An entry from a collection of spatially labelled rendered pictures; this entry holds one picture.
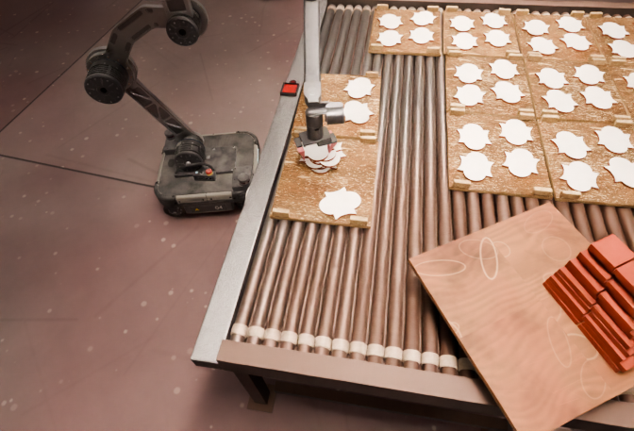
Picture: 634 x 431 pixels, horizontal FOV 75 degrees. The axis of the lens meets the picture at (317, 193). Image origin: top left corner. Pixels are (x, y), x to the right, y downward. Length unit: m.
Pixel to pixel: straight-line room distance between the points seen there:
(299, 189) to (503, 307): 0.76
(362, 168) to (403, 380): 0.76
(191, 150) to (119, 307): 0.95
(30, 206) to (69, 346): 1.11
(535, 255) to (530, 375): 0.34
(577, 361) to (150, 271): 2.11
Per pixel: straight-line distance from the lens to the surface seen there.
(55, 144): 3.69
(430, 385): 1.21
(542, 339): 1.23
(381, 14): 2.47
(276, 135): 1.75
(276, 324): 1.28
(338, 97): 1.88
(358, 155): 1.62
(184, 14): 2.06
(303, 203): 1.47
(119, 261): 2.74
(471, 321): 1.19
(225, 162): 2.62
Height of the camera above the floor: 2.10
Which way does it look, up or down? 51 degrees down
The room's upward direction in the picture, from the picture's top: 4 degrees counter-clockwise
